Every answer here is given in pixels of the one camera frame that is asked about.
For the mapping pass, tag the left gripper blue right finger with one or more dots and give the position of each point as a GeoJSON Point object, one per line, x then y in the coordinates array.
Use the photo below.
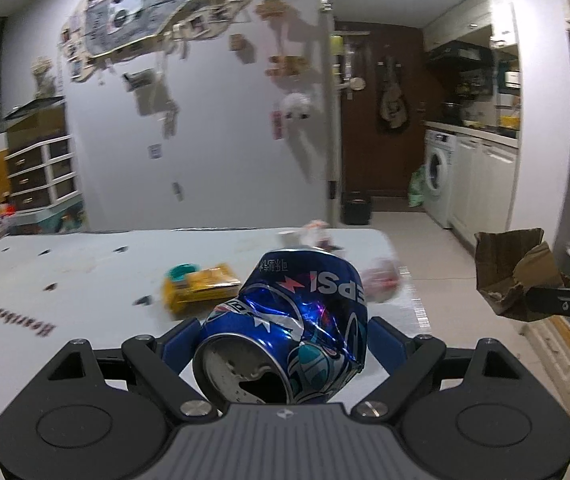
{"type": "Point", "coordinates": [389, 346]}

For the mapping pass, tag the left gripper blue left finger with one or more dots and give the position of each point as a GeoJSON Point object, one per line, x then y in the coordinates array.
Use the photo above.
{"type": "Point", "coordinates": [176, 347]}

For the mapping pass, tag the brown cardboard piece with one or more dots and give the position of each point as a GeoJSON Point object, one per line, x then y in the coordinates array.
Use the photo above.
{"type": "Point", "coordinates": [508, 264]}

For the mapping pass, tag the crushed blue Pepsi can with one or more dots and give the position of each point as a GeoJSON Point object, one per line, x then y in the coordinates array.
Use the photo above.
{"type": "Point", "coordinates": [295, 333]}

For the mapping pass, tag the white red plastic bag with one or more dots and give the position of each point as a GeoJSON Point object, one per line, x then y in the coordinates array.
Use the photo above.
{"type": "Point", "coordinates": [384, 280]}

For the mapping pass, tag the yellow snack box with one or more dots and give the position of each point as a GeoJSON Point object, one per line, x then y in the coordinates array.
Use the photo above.
{"type": "Point", "coordinates": [206, 286]}

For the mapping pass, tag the teal round lid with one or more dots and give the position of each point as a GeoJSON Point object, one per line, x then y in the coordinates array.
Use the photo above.
{"type": "Point", "coordinates": [177, 274]}

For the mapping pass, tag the white crumpled wrapper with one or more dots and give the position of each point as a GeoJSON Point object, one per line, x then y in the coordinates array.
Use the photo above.
{"type": "Point", "coordinates": [315, 234]}

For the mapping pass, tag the black floor bin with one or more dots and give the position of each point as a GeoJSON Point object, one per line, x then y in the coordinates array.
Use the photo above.
{"type": "Point", "coordinates": [356, 208]}

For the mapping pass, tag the green plastic bag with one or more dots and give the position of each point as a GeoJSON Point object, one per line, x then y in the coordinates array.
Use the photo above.
{"type": "Point", "coordinates": [415, 193]}

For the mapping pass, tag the white kitchen cabinets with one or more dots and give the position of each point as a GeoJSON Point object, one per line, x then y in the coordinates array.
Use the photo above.
{"type": "Point", "coordinates": [484, 175]}

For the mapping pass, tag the white washing machine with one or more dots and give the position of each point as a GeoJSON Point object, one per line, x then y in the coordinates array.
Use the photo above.
{"type": "Point", "coordinates": [439, 169]}

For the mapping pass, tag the white drawer cabinet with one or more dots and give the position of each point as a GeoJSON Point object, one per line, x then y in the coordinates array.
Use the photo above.
{"type": "Point", "coordinates": [42, 175]}

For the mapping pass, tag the hanging brown bag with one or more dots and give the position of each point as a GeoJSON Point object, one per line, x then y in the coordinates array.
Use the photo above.
{"type": "Point", "coordinates": [392, 107]}

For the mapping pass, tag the glass fish tank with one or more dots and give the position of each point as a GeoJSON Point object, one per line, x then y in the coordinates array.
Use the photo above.
{"type": "Point", "coordinates": [36, 121]}

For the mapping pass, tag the white plush wall toy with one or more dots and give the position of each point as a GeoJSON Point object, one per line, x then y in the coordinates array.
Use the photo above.
{"type": "Point", "coordinates": [296, 106]}

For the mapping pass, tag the wall collage board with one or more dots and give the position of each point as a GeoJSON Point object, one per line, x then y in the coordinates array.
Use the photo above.
{"type": "Point", "coordinates": [103, 32]}

